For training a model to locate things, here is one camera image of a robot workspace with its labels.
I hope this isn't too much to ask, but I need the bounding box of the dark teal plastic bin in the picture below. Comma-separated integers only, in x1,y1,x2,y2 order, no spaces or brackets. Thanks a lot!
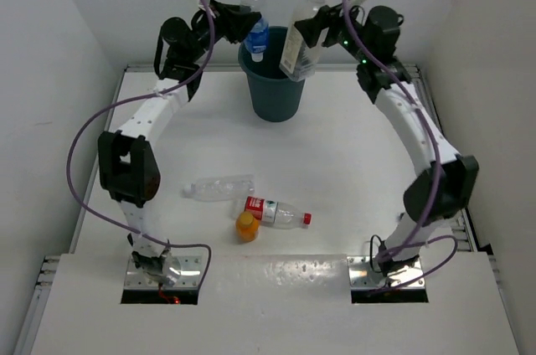
238,26,305,122

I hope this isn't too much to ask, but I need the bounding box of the metal base plate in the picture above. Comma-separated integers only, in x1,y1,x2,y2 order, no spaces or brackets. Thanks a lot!
347,255,425,290
124,255,203,291

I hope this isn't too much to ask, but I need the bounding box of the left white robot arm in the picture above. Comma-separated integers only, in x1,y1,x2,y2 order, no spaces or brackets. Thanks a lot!
97,0,261,286

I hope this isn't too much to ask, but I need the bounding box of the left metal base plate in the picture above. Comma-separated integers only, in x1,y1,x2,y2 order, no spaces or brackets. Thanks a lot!
124,255,203,291

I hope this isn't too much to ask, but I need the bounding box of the clear unlabelled plastic bottle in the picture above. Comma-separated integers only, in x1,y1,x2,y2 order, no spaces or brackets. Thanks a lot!
182,174,255,202

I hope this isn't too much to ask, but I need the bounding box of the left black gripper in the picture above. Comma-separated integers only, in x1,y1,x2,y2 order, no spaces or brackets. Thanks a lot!
185,0,260,64

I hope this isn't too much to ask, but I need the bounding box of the large square clear bottle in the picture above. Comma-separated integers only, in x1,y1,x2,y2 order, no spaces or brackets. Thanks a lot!
280,0,326,82

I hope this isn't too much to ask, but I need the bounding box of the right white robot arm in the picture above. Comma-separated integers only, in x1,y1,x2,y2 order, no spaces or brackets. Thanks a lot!
294,6,479,275

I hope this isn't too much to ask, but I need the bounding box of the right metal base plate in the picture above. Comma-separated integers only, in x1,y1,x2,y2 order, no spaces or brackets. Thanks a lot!
347,255,425,290

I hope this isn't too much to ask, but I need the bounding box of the red label clear bottle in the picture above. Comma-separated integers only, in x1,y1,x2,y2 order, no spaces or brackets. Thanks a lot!
231,196,312,229

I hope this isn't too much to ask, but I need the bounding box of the orange juice bottle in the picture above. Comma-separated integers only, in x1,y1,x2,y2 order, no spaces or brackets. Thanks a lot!
235,211,260,242

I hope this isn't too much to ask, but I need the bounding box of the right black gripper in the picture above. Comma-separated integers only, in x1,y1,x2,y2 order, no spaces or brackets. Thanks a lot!
296,0,372,64

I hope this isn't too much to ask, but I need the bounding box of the blue label clear bottle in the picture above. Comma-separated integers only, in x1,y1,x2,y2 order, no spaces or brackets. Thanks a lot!
240,0,270,63

